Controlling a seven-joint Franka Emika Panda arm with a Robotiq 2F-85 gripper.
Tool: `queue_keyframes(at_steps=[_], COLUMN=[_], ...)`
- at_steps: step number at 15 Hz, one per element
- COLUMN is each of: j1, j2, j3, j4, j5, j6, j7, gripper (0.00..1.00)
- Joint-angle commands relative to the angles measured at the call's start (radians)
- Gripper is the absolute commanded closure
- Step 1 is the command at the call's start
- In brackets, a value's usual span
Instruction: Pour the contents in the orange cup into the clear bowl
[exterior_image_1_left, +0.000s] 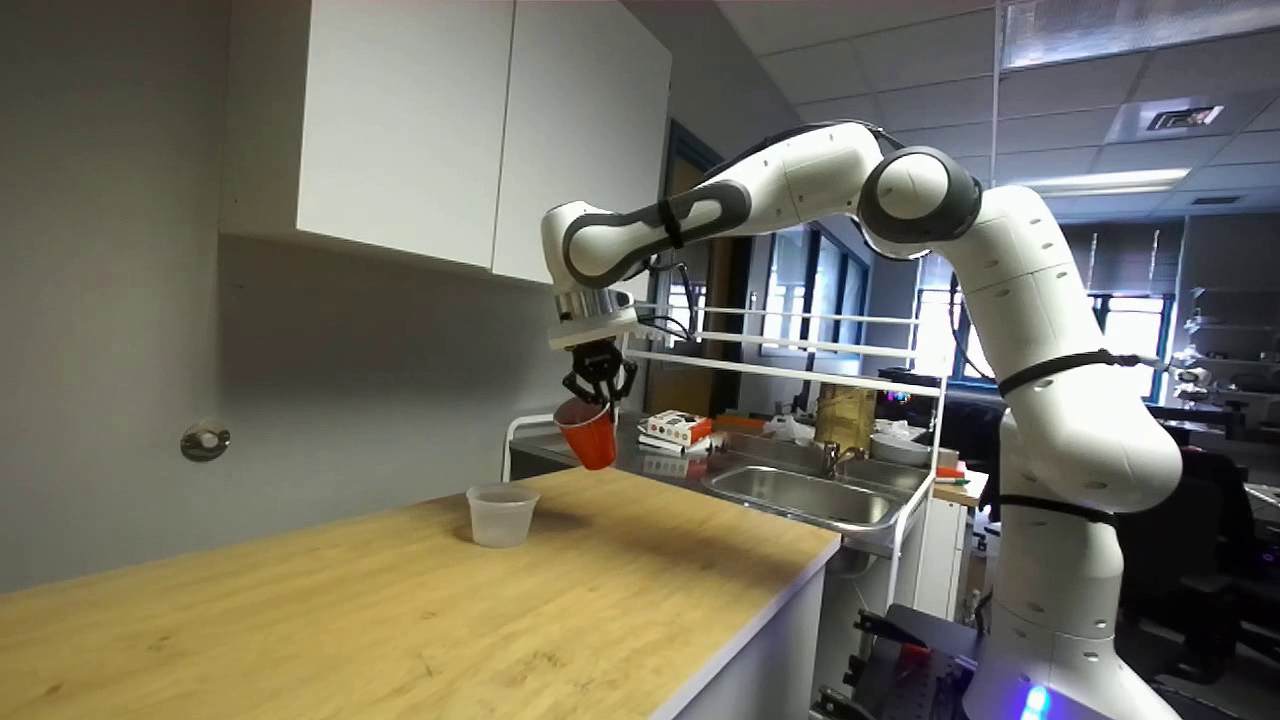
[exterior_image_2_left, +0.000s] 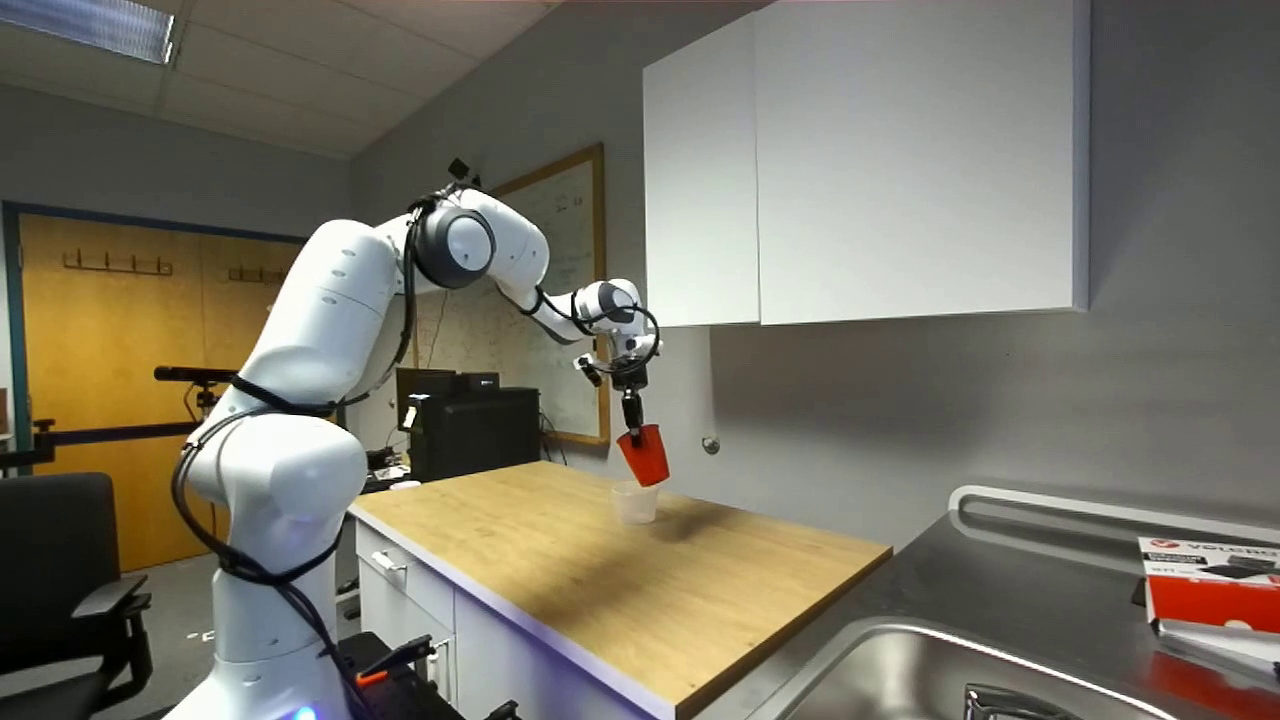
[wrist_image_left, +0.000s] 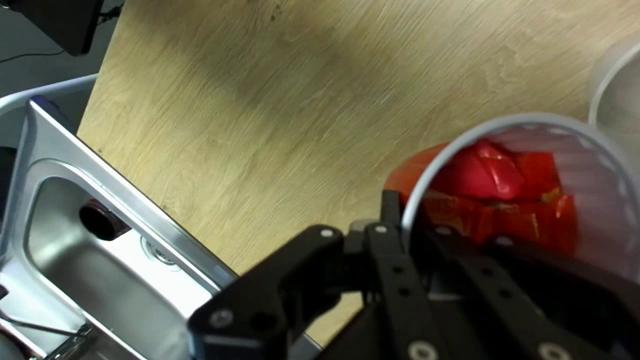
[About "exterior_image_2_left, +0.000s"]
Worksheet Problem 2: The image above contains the clear plastic bowl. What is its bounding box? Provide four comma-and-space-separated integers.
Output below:
611, 481, 660, 526

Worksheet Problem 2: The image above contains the black computer case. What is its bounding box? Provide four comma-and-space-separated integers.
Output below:
408, 386, 543, 484

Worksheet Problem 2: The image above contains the wood framed whiteboard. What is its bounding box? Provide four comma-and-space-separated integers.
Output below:
414, 143, 612, 447

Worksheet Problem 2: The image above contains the camera on mount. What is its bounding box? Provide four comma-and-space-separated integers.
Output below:
153, 365, 242, 423

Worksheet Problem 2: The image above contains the black office chair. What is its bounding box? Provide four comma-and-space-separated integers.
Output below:
0, 472, 155, 720

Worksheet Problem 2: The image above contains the white wall cabinet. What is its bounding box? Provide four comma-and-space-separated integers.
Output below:
642, 0, 1091, 328

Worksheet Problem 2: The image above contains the black monitor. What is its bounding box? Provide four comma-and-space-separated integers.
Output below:
395, 367, 459, 433

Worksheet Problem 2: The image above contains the ceiling light panel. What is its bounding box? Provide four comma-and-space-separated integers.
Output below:
0, 0, 177, 66

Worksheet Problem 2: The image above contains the steel sink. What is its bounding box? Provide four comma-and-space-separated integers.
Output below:
745, 615, 1191, 720

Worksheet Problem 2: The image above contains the white drawer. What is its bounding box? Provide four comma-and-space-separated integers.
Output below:
355, 520, 457, 629

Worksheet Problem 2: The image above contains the wooden door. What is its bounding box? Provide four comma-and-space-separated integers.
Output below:
17, 212, 305, 573

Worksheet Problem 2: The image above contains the orange plastic cup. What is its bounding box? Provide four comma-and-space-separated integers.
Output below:
616, 424, 671, 488

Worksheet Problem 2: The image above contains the red and white box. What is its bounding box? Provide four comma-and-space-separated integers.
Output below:
1137, 536, 1280, 637

